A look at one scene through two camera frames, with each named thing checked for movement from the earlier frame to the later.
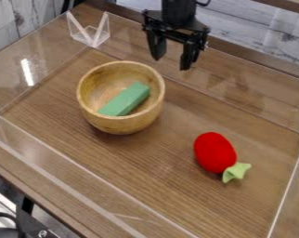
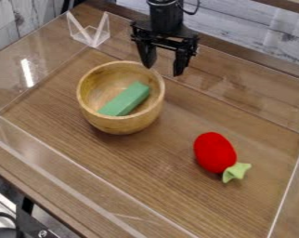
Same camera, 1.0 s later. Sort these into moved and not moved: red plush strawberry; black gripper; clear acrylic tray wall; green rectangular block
Moved: black gripper
Not moved: red plush strawberry; green rectangular block; clear acrylic tray wall
